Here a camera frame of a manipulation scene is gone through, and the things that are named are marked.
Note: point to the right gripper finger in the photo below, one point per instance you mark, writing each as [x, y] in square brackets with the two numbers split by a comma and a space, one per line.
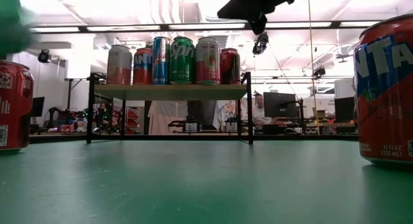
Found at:
[248, 6]
[259, 25]

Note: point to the red Coca-Cola can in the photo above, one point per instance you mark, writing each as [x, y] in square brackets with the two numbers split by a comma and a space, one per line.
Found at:
[230, 67]
[13, 104]

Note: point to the white red can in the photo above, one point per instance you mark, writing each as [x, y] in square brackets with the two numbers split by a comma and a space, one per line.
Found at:
[207, 61]

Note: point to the green Sprite can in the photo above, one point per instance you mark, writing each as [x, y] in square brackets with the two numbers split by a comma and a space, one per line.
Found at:
[13, 24]
[182, 61]

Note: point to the silver green slim can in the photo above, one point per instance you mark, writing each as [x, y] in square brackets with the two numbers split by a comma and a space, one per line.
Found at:
[161, 61]

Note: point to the red-orange Fanta can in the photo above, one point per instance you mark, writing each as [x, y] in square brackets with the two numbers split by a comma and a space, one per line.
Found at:
[387, 104]
[143, 67]

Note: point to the silver grey can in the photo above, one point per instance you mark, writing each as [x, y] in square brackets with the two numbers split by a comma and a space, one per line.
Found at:
[119, 66]

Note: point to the wooden shelf platform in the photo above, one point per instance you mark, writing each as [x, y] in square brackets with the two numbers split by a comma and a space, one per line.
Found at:
[174, 92]

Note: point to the black ceiling spotlight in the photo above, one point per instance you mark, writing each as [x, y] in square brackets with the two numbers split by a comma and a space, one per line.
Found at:
[319, 71]
[259, 43]
[44, 56]

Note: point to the black monitor screen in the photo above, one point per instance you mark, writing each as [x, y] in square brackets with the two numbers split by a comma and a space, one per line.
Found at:
[38, 106]
[344, 109]
[279, 104]

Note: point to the person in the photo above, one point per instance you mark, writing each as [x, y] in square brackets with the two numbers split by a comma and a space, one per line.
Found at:
[258, 111]
[103, 116]

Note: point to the wooden workbench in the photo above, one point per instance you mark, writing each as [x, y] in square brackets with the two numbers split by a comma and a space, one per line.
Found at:
[322, 125]

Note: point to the white draped cloth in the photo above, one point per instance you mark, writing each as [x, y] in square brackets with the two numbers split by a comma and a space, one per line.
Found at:
[164, 117]

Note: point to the red storage rack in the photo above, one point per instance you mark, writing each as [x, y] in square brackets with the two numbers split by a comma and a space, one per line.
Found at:
[132, 119]

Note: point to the green table mat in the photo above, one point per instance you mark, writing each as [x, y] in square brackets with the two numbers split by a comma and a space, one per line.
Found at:
[193, 185]

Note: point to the black table frame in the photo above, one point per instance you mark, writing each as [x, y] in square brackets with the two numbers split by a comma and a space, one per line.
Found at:
[193, 137]

